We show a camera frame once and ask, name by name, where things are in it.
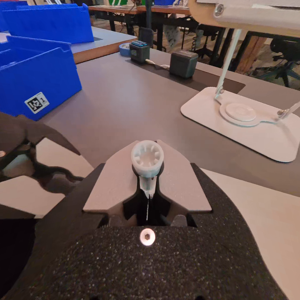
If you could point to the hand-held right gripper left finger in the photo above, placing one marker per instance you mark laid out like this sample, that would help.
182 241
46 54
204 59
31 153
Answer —
110 187

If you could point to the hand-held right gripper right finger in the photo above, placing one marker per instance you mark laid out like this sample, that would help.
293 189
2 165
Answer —
185 187

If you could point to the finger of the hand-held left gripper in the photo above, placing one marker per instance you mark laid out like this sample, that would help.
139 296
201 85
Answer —
47 173
28 131

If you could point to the green whiteboard marker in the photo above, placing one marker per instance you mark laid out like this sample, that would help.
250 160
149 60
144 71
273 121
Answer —
147 158

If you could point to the blue plastic bin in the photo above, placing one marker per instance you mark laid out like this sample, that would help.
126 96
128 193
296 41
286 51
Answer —
47 23
28 75

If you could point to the white whiteboard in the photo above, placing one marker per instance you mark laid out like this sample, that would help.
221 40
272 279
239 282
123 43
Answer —
262 225

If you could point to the white table sign stand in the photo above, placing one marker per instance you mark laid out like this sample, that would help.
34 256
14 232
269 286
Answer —
253 136

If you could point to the black boxy object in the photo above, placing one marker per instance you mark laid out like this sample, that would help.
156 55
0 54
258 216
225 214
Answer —
183 64

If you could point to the blue tape roll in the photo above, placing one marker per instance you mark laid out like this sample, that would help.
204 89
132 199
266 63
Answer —
124 49

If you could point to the black box with blue top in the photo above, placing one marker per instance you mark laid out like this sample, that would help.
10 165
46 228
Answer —
139 51

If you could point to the wooden office desk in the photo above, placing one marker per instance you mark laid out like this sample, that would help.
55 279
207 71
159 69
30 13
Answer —
122 8

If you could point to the black chair base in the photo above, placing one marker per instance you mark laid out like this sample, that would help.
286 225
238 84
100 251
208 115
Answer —
281 61

